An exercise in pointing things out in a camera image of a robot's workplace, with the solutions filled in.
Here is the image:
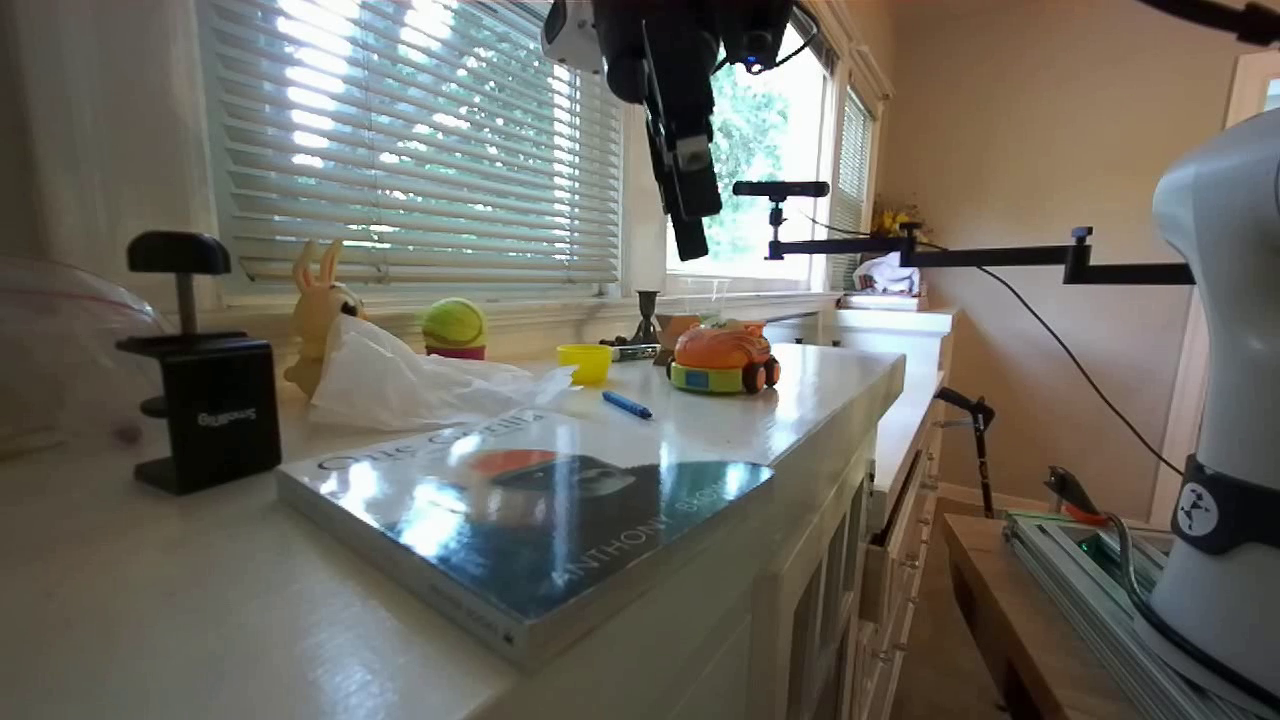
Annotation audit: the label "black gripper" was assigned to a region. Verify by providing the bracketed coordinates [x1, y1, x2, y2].
[542, 0, 796, 262]

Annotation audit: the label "black clamp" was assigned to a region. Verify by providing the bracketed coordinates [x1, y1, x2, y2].
[122, 230, 282, 495]

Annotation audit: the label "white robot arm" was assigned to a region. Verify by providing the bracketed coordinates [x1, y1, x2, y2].
[544, 0, 1280, 707]

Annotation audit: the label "orange toy car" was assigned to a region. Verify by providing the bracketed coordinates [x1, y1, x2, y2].
[671, 321, 780, 398]

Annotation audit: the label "small yellow bowl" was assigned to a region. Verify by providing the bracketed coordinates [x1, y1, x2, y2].
[555, 344, 614, 390]

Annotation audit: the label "blue pen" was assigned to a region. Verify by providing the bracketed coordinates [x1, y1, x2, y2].
[601, 393, 654, 421]

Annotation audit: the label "white window blinds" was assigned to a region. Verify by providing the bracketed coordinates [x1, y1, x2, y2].
[198, 0, 623, 296]

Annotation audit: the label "green tennis ball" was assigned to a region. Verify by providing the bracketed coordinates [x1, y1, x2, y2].
[421, 296, 489, 347]

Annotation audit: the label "pink cup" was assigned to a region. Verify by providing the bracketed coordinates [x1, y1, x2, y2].
[424, 344, 489, 361]

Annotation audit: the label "white crumpled paper bag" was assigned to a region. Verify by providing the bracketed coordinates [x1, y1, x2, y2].
[314, 316, 572, 432]

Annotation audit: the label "yellow bunny figurine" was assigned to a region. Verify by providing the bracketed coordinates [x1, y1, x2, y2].
[286, 240, 360, 398]

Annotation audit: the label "glossy picture book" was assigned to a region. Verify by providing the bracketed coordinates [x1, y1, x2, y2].
[282, 432, 774, 670]

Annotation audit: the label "white cabinet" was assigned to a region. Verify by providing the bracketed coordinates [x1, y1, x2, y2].
[486, 314, 952, 720]

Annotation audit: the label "wooden side table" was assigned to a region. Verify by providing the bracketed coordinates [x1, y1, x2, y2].
[942, 511, 1152, 720]

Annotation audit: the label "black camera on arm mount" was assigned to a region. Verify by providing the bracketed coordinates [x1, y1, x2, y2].
[732, 182, 1191, 286]

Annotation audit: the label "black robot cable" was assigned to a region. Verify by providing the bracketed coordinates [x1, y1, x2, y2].
[975, 262, 1190, 479]

